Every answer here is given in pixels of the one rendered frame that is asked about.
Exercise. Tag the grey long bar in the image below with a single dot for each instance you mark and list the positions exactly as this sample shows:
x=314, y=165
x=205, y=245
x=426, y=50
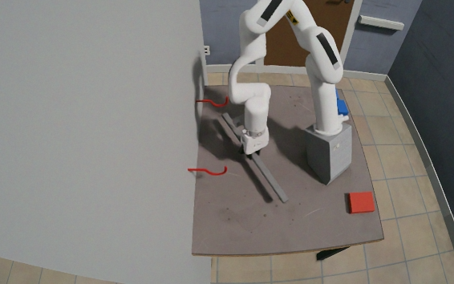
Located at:
x=259, y=163

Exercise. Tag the red flat square block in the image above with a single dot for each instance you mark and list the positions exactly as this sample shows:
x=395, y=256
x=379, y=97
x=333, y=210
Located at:
x=361, y=202

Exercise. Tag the blue rectangular block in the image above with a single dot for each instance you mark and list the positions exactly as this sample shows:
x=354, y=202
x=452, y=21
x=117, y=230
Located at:
x=342, y=108

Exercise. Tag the white wall panel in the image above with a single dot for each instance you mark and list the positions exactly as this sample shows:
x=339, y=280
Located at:
x=97, y=115

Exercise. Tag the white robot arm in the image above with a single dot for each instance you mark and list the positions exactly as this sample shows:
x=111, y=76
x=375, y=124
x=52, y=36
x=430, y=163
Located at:
x=323, y=53

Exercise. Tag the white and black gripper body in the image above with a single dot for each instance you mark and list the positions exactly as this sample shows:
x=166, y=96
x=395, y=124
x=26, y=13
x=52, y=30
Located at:
x=252, y=144

